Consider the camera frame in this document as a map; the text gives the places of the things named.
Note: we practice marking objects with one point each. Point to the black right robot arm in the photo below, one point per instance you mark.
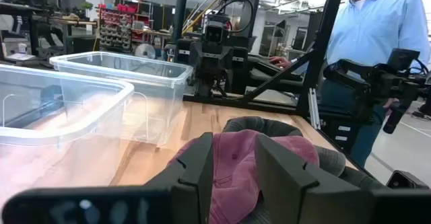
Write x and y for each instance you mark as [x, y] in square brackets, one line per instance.
[215, 79]

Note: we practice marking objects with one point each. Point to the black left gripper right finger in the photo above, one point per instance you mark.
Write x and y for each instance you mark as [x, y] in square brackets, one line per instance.
[286, 190]

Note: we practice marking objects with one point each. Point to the dark grey baseball cap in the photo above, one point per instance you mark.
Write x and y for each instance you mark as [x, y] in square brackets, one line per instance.
[336, 163]

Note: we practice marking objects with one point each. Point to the person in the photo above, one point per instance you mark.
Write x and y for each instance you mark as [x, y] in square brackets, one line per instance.
[373, 25]

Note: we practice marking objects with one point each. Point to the black baseball cap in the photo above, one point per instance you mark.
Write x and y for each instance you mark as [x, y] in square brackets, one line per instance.
[262, 126]

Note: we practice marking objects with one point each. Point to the dark workbench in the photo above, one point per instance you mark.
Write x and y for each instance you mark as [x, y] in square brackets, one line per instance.
[50, 25]

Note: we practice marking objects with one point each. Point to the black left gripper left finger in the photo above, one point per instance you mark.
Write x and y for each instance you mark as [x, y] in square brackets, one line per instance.
[193, 183]

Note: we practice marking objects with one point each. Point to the white cup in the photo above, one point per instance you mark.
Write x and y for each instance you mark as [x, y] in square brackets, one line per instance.
[22, 48]

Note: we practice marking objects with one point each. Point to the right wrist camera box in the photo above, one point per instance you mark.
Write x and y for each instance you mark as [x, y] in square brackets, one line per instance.
[214, 32]

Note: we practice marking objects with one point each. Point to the black aluminium table frame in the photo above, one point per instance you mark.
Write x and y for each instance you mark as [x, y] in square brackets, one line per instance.
[323, 39]

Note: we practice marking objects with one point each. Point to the round silver disc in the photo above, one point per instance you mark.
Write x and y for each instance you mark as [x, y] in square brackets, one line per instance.
[145, 51]

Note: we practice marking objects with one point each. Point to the person's hand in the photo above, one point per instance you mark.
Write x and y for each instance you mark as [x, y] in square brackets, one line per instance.
[280, 61]
[390, 104]

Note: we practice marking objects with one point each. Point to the red parts bin shelf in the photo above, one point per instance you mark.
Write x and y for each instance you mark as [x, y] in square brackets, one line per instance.
[116, 29]

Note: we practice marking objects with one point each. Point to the clear plastic bin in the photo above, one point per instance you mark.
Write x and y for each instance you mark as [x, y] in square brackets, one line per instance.
[67, 123]
[158, 93]

